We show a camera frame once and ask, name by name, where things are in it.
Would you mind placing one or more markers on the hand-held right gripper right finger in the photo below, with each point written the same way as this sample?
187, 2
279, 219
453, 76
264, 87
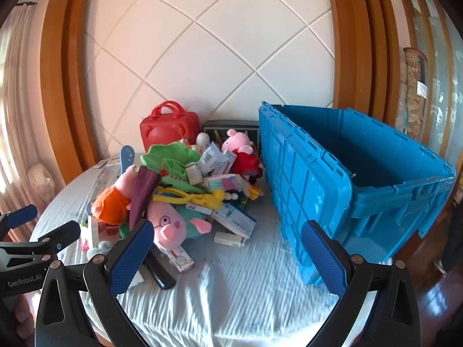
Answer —
323, 260

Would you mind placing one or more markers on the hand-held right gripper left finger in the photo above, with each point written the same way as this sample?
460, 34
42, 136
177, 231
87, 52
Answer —
128, 256

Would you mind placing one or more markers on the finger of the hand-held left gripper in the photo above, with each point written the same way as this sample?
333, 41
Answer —
21, 215
61, 235

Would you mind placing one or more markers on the purple plush cone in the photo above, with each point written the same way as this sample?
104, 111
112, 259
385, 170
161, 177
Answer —
143, 191

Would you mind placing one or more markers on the blue plastic crate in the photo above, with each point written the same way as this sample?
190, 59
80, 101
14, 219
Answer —
300, 188

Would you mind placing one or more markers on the yellow plastic clamp toy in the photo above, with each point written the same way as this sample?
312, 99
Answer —
188, 198

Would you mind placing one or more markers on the desktop with white cloth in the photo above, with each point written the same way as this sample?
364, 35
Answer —
235, 289

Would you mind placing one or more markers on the person's left hand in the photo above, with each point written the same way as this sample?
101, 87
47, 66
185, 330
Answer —
25, 314

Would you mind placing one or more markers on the white fluffy ball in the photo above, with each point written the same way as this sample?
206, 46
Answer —
98, 248

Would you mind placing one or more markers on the white electric fan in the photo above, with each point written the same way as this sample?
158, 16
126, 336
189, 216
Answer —
39, 177

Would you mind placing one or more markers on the pig plush with glasses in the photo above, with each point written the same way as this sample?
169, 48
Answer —
166, 224

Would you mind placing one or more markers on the small white device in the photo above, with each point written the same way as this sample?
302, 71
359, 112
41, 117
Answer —
101, 164

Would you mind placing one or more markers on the pile of medicine boxes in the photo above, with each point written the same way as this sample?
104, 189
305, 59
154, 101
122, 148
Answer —
235, 220

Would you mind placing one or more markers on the blue white plastic paddle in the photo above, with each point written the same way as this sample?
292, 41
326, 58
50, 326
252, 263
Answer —
126, 159

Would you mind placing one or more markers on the sheer curtain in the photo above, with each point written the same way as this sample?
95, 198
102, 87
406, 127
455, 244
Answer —
14, 115

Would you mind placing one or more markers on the small white yellow plush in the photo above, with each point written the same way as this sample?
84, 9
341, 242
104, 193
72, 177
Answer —
251, 189

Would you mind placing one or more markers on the green plush leaf vegetable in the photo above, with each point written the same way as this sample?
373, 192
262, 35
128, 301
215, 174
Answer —
162, 155

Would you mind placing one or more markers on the red toy suitcase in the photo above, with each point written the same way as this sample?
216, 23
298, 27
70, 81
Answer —
166, 132

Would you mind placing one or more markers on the white plush toy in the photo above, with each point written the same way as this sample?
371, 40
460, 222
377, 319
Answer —
202, 140

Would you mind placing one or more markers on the pig plush in red dress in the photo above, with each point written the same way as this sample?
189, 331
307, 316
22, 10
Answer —
238, 144

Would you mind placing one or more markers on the black box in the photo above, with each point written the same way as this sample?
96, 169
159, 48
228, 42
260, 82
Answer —
217, 124

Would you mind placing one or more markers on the dark curtain rod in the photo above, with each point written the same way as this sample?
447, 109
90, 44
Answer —
27, 3

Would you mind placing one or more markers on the frosted glass sliding door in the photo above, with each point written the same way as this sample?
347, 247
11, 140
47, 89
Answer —
441, 79

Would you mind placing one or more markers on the wooden wall frame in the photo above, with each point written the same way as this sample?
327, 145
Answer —
54, 79

